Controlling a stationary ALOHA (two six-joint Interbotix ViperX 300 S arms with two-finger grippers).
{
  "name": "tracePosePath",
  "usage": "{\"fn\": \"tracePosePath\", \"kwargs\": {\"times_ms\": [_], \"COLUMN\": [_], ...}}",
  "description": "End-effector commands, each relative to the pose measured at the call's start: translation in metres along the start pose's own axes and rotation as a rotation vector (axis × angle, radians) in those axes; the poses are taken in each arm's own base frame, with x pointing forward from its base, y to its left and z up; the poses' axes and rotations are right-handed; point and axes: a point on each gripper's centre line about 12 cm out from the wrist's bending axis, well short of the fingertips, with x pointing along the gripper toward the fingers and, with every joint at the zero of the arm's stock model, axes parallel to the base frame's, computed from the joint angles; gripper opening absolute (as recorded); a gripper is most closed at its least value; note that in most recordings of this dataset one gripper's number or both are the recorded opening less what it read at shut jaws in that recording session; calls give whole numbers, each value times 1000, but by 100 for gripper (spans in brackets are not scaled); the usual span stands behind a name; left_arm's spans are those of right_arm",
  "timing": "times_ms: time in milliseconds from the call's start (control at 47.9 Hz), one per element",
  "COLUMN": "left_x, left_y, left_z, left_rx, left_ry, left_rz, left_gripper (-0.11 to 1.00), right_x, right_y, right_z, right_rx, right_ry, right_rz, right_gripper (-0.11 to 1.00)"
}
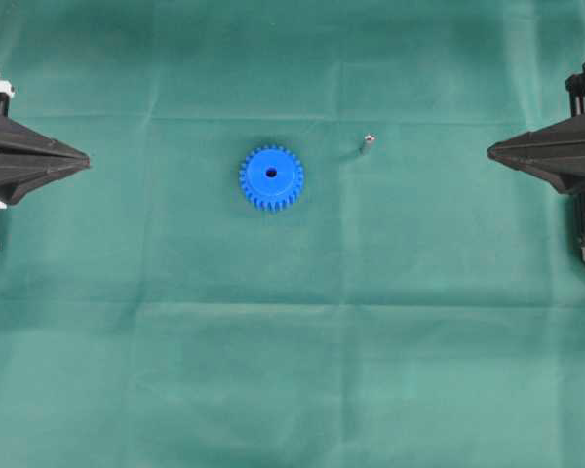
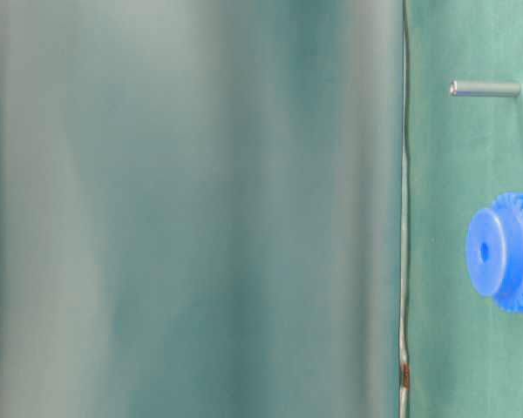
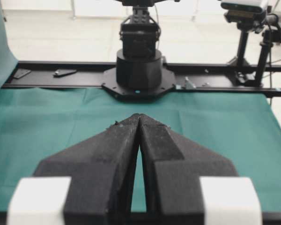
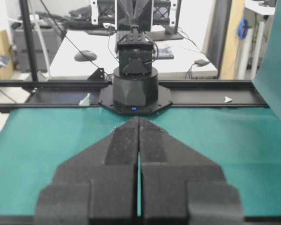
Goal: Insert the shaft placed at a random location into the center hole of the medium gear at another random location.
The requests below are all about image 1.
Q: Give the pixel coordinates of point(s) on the green cloth table cover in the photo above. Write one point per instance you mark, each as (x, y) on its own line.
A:
(418, 306)

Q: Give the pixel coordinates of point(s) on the right gripper rail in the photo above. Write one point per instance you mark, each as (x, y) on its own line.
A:
(565, 133)

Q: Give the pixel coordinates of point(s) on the left gripper rail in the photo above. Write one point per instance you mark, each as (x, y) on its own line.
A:
(42, 159)

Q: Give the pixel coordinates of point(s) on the small silver metal shaft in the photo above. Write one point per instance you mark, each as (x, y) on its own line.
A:
(367, 144)

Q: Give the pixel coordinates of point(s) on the blue plastic gear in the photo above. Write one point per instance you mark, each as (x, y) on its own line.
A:
(271, 178)

